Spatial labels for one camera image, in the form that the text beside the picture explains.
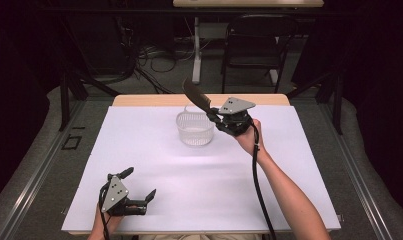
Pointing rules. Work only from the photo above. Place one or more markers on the person's left hand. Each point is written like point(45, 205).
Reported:
point(110, 222)

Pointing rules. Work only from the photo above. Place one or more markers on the wooden table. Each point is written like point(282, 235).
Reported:
point(149, 99)

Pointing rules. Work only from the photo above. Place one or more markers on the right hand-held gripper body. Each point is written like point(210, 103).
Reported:
point(235, 116)

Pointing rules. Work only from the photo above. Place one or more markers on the person's right hand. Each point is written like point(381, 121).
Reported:
point(247, 141)

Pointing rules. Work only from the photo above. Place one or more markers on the metal floor rail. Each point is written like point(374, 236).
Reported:
point(352, 170)
point(39, 170)

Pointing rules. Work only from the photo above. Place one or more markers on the white plastic basket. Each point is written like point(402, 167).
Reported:
point(194, 130)

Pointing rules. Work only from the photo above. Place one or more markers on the white table mat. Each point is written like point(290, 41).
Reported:
point(155, 166)

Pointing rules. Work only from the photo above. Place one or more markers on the black folding chair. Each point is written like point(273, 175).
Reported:
point(255, 50)

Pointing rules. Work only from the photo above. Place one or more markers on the black metal stand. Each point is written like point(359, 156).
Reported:
point(338, 100)
point(65, 100)

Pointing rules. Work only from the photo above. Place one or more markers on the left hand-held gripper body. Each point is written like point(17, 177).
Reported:
point(114, 195)

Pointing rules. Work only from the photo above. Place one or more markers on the light wooden desk top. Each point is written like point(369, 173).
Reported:
point(249, 3)

